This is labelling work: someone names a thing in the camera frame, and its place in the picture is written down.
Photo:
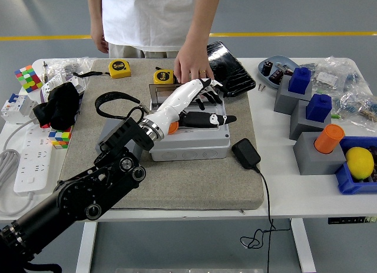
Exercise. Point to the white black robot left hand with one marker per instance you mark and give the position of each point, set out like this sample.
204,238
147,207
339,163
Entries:
176,99

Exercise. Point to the person's left hand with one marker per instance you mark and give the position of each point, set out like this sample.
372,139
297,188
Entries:
193,65

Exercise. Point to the person's right hand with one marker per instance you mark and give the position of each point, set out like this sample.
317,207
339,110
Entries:
99,38

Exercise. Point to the grey junction box clear lid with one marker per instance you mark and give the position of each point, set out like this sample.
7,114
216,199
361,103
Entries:
191,149

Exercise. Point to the person's left forearm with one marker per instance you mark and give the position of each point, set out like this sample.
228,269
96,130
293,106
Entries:
203,22

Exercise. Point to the person's right forearm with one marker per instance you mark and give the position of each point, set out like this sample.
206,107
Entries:
95,10

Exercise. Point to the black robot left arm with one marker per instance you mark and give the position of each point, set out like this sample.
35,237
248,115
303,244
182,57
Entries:
82,196

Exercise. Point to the yellow tape measure white face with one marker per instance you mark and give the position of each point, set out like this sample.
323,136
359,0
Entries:
162,77

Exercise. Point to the clear bag of small parts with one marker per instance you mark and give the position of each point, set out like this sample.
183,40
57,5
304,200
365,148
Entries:
67,65

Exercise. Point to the black glossy case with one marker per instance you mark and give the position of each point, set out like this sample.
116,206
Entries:
235,75

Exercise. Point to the person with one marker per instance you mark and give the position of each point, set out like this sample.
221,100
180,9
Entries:
147,19

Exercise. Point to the white printed pack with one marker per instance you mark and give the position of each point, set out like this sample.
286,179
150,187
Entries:
54,81

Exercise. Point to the grey block with round hole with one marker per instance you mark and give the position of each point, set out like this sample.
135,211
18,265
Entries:
110,130

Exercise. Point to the black capacitor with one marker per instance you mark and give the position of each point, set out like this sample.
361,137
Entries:
267,68

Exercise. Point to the black cloth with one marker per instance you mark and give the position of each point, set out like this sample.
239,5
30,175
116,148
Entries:
59,105

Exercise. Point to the large colourful puzzle cube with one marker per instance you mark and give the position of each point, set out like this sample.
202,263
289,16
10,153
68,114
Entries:
28,78

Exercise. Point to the brown capacitor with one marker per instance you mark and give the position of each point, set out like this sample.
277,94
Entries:
276,76

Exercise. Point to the grey-brown mat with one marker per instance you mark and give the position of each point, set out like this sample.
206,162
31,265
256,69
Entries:
182,184

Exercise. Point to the black power adapter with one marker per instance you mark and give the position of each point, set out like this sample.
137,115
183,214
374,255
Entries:
246,153

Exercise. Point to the blue-grey oval tray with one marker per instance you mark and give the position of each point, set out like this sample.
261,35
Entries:
282,60

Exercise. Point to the grey block holder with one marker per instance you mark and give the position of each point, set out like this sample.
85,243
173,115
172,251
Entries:
312,164
299,122
284,102

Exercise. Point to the small colourful puzzle cube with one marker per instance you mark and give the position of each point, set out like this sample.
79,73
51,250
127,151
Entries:
60,137

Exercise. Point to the white circuit breaker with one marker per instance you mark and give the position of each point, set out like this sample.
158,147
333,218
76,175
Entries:
17,108

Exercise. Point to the blue plastic block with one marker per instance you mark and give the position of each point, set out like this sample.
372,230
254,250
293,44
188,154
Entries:
319,108
300,81

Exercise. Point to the clear bag of resistors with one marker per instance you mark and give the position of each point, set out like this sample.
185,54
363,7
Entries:
332,75
357,108

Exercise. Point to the white power strip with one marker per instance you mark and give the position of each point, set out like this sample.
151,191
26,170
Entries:
32,167

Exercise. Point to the small green part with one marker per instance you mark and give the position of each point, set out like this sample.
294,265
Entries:
335,116

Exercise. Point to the white table leg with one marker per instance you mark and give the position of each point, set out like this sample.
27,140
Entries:
304,246
86,249

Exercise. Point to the blue plastic bin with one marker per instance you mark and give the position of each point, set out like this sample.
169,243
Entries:
347,184

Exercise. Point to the yellow lemon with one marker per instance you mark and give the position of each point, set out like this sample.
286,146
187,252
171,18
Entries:
359,162

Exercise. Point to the black table control panel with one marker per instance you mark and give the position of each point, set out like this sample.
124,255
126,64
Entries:
347,220

